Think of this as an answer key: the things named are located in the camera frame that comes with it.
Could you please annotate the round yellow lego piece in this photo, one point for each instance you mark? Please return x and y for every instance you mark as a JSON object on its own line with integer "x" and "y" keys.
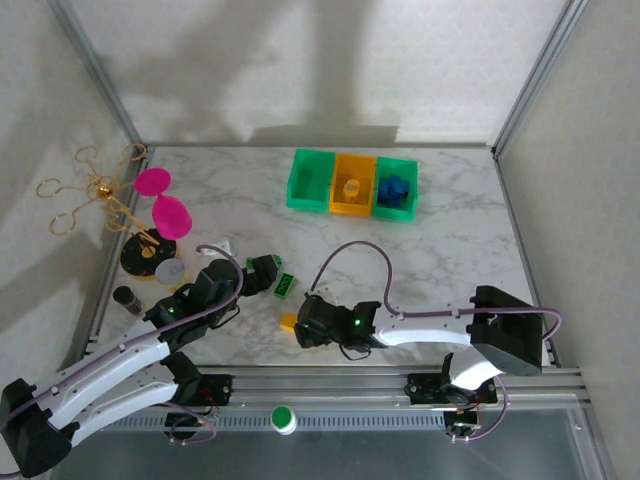
{"x": 352, "y": 191}

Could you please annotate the yellow lego brick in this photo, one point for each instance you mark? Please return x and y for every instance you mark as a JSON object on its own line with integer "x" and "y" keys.
{"x": 288, "y": 321}

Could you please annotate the grey round disc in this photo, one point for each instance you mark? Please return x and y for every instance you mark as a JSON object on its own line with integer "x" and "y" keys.
{"x": 170, "y": 271}

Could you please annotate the green push button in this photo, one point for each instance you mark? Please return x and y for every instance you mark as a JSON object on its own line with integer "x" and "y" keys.
{"x": 283, "y": 417}

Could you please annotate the green plastic bin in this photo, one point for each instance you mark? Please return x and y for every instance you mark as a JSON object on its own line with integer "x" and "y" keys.
{"x": 397, "y": 212}
{"x": 310, "y": 182}

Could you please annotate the small black bottle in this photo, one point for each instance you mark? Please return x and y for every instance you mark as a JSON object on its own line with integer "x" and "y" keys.
{"x": 127, "y": 300}

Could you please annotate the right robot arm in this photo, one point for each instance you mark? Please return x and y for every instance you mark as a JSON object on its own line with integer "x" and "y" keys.
{"x": 425, "y": 332}

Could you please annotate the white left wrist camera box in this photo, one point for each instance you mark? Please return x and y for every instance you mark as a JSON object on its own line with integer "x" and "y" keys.
{"x": 217, "y": 248}

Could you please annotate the small green lego brick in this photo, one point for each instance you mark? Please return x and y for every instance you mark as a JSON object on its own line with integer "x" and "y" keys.
{"x": 250, "y": 263}

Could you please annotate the long green lego brick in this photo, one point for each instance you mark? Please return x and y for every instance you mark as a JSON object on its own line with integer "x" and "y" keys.
{"x": 284, "y": 286}

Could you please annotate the aluminium frame post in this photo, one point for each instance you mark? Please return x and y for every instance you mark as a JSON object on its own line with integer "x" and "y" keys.
{"x": 95, "y": 70}
{"x": 540, "y": 65}

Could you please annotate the yellow plastic bin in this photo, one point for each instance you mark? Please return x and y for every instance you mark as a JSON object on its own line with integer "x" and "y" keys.
{"x": 352, "y": 207}

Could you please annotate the pink plastic wine glass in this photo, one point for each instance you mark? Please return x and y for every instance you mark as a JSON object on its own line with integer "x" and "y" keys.
{"x": 170, "y": 217}

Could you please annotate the black controller board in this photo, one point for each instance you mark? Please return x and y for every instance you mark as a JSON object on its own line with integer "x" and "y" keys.
{"x": 182, "y": 422}
{"x": 457, "y": 425}

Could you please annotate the aluminium mounting rail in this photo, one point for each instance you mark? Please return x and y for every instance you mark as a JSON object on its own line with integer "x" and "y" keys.
{"x": 325, "y": 385}

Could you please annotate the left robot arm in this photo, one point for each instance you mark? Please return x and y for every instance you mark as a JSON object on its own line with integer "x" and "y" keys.
{"x": 100, "y": 365}

